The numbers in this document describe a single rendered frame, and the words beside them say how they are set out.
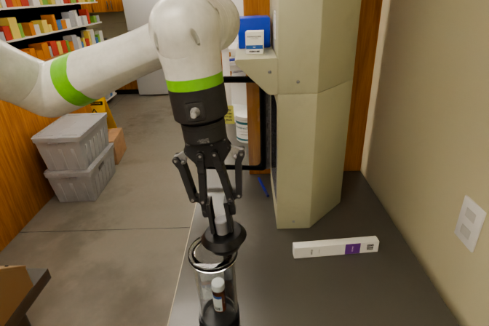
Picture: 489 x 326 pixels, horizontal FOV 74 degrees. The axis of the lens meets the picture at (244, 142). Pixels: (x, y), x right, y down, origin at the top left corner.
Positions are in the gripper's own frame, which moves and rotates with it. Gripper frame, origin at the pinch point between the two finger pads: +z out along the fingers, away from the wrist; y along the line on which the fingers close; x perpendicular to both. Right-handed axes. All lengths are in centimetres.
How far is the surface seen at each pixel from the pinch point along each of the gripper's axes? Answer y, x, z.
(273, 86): 14.3, 35.3, -15.1
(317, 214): 26, 39, 32
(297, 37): 21.5, 35.2, -27.2
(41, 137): -170, 188, 45
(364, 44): 50, 73, -17
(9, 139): -186, 175, 39
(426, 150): 57, 34, 9
